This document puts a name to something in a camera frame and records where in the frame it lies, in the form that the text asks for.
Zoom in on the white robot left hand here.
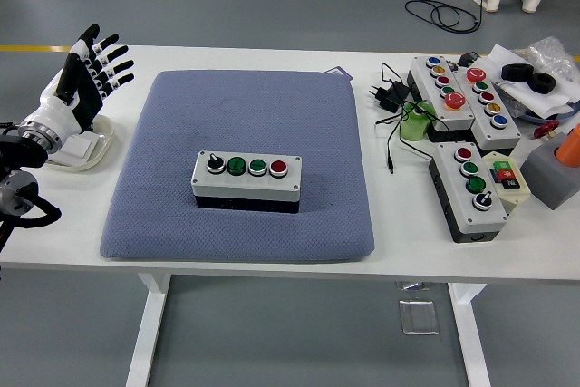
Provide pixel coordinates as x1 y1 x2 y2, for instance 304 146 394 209
26 23 137 144

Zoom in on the grey four-button control box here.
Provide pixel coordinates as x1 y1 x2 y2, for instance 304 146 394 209
428 141 508 244
190 150 304 215

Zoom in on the grey five-button box, large stop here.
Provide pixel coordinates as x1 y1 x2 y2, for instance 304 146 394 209
452 67 522 150
407 55 476 142

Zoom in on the white card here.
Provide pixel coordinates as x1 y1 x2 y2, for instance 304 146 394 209
58 131 100 162

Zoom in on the white shallow tray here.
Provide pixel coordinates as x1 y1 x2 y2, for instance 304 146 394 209
44 113 115 174

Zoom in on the blue-grey padded mat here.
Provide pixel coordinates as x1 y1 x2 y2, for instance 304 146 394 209
98 70 376 264

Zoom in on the white table leg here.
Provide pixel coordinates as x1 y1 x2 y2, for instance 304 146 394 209
125 272 172 387
448 282 493 387

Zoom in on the purple-edged card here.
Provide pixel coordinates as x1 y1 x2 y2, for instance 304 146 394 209
324 64 353 80

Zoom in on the black power adapter plug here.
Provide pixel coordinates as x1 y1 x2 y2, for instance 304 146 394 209
365 81 411 113

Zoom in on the green plastic cylinder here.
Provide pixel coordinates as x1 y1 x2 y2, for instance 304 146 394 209
399 100 436 142

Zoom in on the small black device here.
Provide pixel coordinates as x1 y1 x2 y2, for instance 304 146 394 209
456 51 481 69

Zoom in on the metal floor socket plate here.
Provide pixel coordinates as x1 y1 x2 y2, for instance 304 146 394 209
398 299 440 336

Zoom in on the white paper sheet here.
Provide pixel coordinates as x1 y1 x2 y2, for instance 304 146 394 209
487 44 580 119

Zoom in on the red valve knob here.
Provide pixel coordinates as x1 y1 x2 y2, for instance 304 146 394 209
533 120 562 139

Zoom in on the grey block holder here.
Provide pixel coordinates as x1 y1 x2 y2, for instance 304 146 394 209
519 131 580 211

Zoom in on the clear bubble wrap bag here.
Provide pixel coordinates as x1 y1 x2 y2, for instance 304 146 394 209
525 35 580 89

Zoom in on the orange cylinder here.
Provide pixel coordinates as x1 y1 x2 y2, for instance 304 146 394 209
556 122 580 169

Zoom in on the black adapter cord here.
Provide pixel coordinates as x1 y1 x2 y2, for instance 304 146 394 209
374 63 439 175

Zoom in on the black foam ring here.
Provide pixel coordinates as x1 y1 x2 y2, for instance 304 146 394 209
528 72 558 94
500 63 536 82

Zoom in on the cream three-button switch box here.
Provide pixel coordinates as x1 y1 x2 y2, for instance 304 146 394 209
480 150 531 215

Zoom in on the blue hose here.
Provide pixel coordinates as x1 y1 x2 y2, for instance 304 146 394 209
520 101 580 125

